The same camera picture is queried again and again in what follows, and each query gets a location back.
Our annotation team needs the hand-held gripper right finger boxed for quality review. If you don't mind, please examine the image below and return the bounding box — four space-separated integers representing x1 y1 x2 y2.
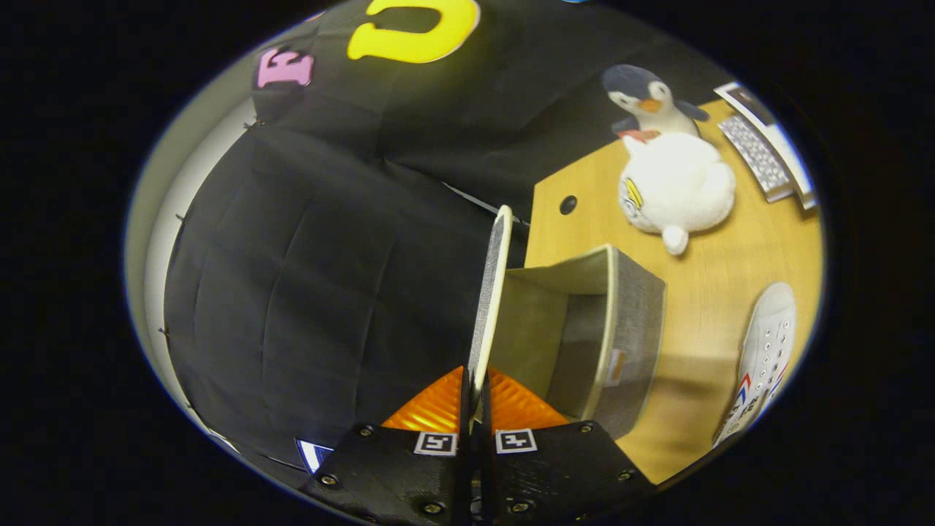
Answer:
478 365 658 526

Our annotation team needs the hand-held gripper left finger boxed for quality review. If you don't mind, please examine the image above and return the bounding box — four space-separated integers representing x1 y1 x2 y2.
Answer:
299 365 474 526

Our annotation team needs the grey storage box lid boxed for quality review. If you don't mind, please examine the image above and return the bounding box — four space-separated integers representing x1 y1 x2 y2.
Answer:
467 205 514 395

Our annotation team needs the grey fabric storage box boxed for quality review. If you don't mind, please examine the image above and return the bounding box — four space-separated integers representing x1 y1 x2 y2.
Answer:
497 245 667 439

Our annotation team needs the white striped canvas shoe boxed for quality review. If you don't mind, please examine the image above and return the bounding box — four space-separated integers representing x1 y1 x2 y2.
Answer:
712 282 797 448

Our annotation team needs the white round plush toy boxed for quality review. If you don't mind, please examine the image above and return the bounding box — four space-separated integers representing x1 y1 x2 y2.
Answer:
619 131 737 256

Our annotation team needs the penguin plush toy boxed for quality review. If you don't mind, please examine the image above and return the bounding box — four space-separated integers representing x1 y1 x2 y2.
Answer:
600 64 711 140

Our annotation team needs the grey patterned book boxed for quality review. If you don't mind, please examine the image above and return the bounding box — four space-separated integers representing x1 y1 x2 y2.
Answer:
717 113 793 203

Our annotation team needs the white book with portrait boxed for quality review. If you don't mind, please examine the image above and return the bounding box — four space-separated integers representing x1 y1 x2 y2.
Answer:
714 82 817 211

